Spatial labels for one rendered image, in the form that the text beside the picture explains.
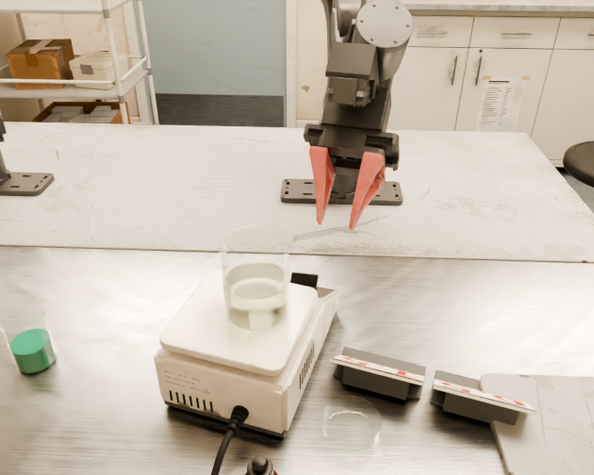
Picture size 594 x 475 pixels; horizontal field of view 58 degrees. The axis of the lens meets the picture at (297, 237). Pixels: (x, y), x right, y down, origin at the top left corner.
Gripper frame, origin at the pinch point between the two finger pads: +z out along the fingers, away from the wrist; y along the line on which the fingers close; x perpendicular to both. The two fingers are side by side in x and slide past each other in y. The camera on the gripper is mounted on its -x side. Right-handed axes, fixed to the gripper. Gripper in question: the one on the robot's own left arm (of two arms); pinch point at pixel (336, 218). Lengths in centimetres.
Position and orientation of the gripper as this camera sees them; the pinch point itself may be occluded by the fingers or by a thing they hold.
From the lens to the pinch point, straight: 57.4
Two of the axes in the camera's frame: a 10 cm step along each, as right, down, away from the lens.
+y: 9.5, 1.6, -2.5
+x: 1.9, 3.2, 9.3
